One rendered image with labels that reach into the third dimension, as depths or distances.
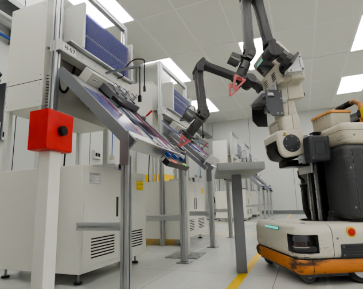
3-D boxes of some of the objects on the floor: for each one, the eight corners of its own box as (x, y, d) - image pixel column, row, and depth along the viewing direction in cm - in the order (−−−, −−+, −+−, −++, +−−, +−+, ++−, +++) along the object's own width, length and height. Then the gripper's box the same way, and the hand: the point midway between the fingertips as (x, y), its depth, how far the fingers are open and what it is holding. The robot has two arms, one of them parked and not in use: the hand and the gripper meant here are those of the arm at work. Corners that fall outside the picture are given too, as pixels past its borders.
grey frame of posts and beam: (188, 262, 204) (180, 14, 241) (127, 296, 133) (129, -64, 169) (120, 258, 224) (122, 30, 261) (34, 286, 153) (54, -34, 189)
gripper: (196, 128, 175) (179, 148, 176) (201, 131, 184) (186, 151, 186) (187, 121, 177) (171, 141, 179) (193, 125, 186) (178, 144, 188)
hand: (179, 145), depth 182 cm, fingers closed
